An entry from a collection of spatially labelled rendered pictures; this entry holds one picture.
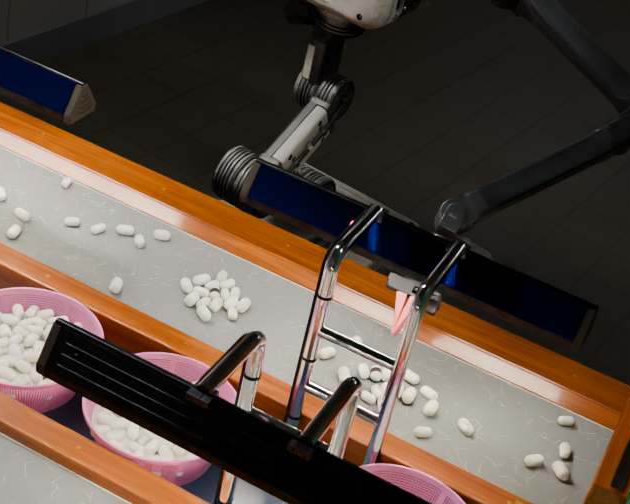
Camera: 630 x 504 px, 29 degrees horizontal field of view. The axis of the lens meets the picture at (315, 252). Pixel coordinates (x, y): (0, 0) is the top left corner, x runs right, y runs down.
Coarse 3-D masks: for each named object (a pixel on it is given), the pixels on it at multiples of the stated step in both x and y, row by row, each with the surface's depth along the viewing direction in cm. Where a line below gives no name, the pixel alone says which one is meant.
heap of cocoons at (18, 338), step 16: (16, 304) 219; (0, 320) 216; (16, 320) 216; (32, 320) 217; (48, 320) 219; (0, 336) 213; (16, 336) 212; (32, 336) 213; (0, 352) 209; (16, 352) 209; (32, 352) 210; (0, 368) 205; (16, 368) 208; (32, 368) 208; (16, 384) 202; (32, 384) 205
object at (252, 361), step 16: (256, 336) 165; (240, 352) 162; (256, 352) 169; (224, 368) 158; (256, 368) 170; (208, 384) 155; (240, 384) 174; (256, 384) 172; (352, 384) 161; (192, 400) 155; (208, 400) 154; (240, 400) 174; (336, 400) 157; (352, 400) 165; (272, 416) 175; (320, 416) 154; (336, 416) 156; (352, 416) 167; (304, 432) 152; (320, 432) 153; (336, 432) 169; (288, 448) 151; (304, 448) 150; (336, 448) 170; (224, 480) 183; (224, 496) 185
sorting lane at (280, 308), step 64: (64, 192) 252; (64, 256) 234; (128, 256) 238; (192, 256) 242; (192, 320) 226; (256, 320) 229; (320, 384) 218; (448, 384) 225; (512, 384) 228; (448, 448) 211; (512, 448) 214; (576, 448) 217
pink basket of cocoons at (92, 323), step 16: (16, 288) 219; (32, 288) 219; (0, 304) 218; (32, 304) 220; (64, 304) 220; (80, 304) 218; (80, 320) 219; (96, 320) 216; (0, 384) 198; (48, 384) 200; (16, 400) 202; (32, 400) 203; (48, 400) 205; (64, 400) 209
